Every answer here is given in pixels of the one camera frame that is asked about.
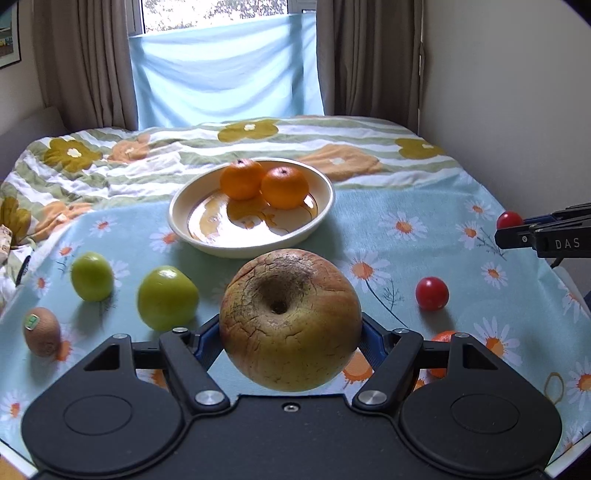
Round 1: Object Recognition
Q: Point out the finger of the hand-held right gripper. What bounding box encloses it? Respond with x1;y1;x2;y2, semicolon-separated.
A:
522;202;591;227
494;222;591;258

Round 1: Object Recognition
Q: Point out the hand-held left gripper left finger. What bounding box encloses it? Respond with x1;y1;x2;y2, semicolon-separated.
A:
83;314;232;416

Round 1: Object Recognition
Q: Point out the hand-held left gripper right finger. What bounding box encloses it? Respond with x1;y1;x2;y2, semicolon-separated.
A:
353;313;502;416

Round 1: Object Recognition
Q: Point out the green apple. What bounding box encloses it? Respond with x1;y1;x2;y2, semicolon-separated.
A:
137;266;199;331

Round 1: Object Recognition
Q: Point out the small mandarin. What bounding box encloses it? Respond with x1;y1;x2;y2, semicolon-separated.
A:
425;330;458;379

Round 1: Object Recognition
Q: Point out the wrinkled yellow-brown apple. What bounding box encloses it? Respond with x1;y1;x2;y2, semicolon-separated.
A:
219;248;362;393

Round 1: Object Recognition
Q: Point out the cream ceramic bowl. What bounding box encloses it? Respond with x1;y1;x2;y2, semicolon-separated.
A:
168;157;335;259

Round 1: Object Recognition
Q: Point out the light blue daisy cloth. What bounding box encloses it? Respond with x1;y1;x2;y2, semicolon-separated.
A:
0;182;591;467

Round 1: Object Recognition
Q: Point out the brown kiwi with sticker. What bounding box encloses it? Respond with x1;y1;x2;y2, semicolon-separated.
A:
23;307;62;357

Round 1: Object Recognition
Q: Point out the large orange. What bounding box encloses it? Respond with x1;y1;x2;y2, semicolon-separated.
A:
261;167;309;210
220;158;267;201

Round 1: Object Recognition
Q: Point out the striped floral blanket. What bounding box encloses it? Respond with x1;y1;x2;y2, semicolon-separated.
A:
0;115;476;296

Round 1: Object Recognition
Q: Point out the black pen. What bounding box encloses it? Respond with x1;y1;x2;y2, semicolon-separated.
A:
14;255;32;288

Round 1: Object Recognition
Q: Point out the beige curtain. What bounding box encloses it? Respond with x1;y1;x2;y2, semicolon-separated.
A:
31;0;140;132
315;0;424;136

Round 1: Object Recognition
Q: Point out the plain light blue window cloth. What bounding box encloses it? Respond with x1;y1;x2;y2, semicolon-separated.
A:
128;13;324;131

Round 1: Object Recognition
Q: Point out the white furniture panel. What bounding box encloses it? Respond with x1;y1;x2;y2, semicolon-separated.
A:
0;106;65;178

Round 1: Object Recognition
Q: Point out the window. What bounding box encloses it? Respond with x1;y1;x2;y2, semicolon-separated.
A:
126;0;319;38

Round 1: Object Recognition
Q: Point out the framed wall picture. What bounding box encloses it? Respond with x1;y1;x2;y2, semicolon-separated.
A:
0;0;23;70

